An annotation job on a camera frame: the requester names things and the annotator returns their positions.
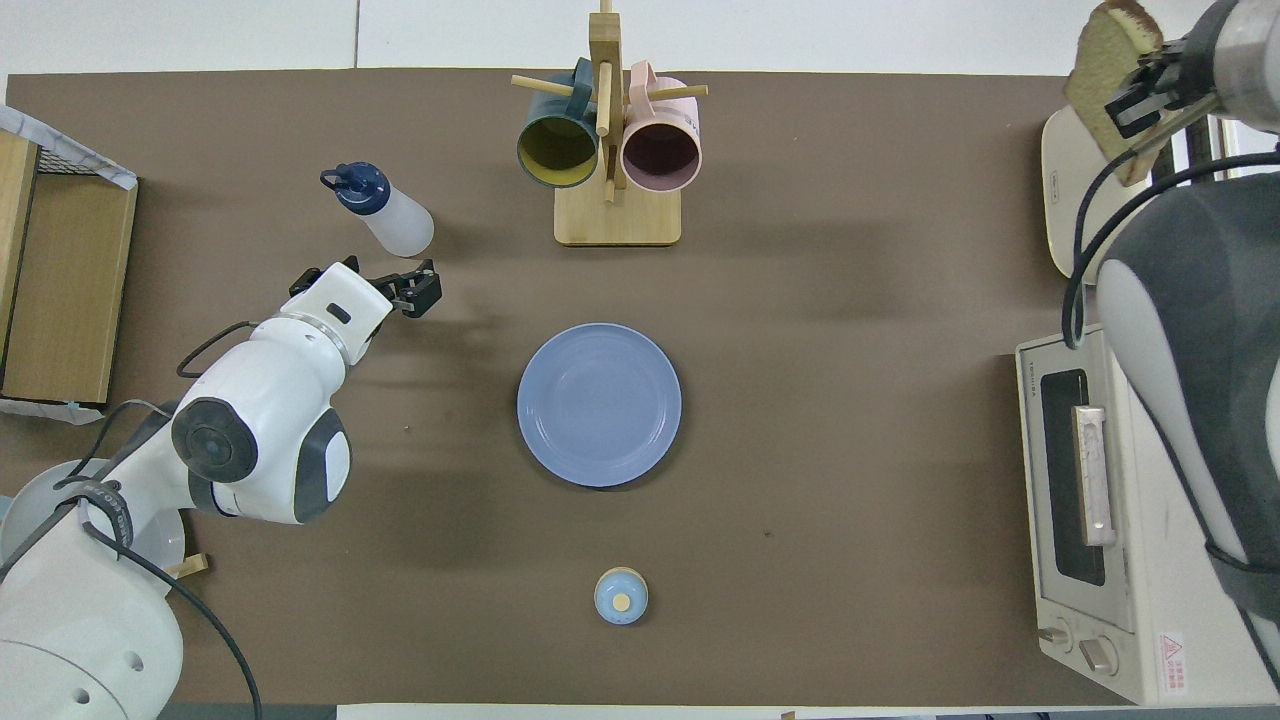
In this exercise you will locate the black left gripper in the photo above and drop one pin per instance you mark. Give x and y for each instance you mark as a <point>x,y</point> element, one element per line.
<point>382,290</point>

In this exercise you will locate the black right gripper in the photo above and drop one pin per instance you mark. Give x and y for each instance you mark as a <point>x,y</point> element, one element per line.
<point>1190,70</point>

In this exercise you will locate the bread slice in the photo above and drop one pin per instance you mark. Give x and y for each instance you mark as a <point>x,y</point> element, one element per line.
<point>1105,60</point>

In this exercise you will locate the squeeze bottle with blue cap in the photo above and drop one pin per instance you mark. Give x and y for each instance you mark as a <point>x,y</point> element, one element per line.
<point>400,222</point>

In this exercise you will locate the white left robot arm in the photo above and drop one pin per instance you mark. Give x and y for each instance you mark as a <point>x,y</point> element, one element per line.
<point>260,430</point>

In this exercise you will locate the blue round plate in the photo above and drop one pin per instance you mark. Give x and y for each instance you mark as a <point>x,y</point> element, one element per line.
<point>600,405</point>

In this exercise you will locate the white plate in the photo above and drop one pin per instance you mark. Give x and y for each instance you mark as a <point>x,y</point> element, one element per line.
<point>165,545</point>

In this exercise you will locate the wooden plate rack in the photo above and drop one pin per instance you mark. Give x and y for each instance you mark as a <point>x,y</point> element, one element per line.
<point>190,565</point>

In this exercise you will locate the cream two-slot toaster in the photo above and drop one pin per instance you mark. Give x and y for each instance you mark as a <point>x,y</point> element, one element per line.
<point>1060,200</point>

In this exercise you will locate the dark teal mug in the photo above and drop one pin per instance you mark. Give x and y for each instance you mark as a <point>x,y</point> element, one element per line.
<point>557,150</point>

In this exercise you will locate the wooden mug tree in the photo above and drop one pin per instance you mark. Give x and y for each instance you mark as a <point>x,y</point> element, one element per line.
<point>618,222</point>

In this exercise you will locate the wooden shelf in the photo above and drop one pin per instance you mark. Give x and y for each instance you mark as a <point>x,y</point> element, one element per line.
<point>75,220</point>

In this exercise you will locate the pink mug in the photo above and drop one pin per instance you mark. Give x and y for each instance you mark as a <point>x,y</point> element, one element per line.
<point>660,155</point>

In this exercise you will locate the white crumpled paper sheet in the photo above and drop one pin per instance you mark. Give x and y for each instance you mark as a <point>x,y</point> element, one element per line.
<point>50,411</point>

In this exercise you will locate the brown table mat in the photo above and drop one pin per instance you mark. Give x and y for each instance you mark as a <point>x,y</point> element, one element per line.
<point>850,450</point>

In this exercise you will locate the cream toaster oven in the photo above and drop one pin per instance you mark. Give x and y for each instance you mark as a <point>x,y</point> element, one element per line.
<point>1150,560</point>

